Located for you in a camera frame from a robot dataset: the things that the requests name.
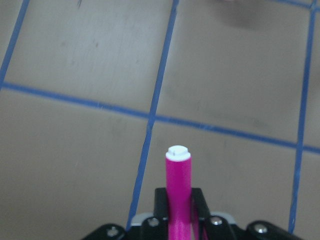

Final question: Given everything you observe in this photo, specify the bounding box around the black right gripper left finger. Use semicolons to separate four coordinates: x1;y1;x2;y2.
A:
153;187;169;225

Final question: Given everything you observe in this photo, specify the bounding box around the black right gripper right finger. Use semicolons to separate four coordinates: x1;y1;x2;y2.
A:
190;188;211;225

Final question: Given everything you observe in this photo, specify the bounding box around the pink pen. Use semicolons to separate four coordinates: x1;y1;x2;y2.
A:
165;145;192;240

